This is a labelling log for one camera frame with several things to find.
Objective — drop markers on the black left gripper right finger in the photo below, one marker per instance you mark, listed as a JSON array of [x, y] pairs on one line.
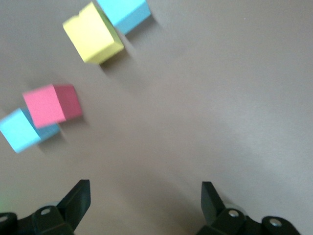
[[210, 203]]

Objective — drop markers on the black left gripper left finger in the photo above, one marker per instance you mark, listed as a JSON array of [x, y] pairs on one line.
[[78, 200]]

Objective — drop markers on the red foam block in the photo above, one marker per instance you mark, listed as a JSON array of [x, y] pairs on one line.
[[49, 105]]

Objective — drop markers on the yellow foam block chipped corner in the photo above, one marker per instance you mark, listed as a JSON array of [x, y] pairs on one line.
[[90, 36]]

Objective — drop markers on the blue foam block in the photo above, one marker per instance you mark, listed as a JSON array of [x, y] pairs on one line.
[[18, 132], [127, 12]]

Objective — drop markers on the table cover sheet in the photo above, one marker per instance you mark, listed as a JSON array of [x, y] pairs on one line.
[[195, 98]]

